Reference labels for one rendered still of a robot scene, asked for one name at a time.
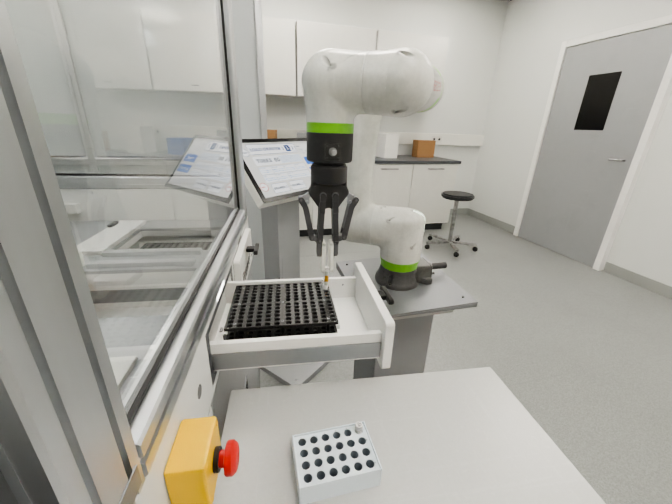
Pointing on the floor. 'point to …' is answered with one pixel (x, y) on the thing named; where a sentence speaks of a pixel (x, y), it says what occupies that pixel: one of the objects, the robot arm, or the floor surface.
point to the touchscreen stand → (283, 260)
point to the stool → (453, 222)
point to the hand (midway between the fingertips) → (326, 255)
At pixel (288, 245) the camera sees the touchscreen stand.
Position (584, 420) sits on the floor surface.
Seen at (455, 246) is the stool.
